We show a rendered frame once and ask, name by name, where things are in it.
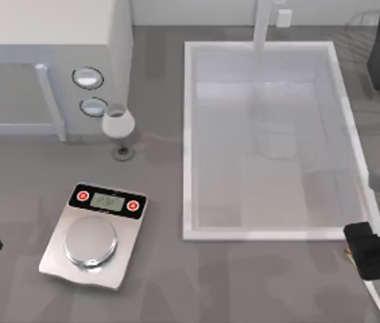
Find white long strip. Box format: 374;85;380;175
362;279;380;323

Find white sink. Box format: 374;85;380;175
182;40;380;242

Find tall white tap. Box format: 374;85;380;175
252;0;287;51

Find silver kitchen scale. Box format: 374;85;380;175
38;182;149;291

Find white wine glass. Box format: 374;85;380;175
101;104;137;162

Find small round microwave knob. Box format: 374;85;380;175
79;97;108;118

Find large round microwave knob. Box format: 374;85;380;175
71;65;104;92

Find microwave oven door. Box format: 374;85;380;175
0;63;67;141

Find pale microwave oven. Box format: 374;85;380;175
0;0;134;142

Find white wall socket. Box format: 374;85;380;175
276;9;292;28

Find pale microwave door handle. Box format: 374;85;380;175
34;63;67;142

